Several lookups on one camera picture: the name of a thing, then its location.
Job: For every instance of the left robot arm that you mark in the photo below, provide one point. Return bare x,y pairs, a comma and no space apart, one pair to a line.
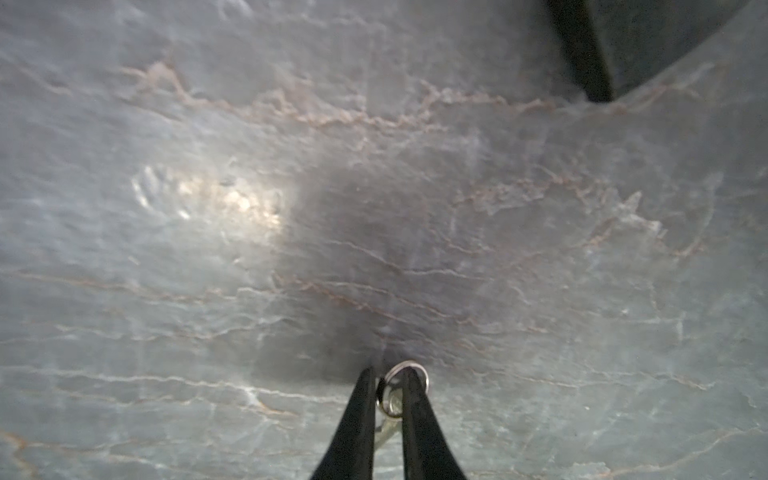
613,46

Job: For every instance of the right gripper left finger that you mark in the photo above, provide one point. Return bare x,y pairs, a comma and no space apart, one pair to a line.
350,454

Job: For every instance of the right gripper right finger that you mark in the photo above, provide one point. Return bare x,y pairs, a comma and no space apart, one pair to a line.
425,450

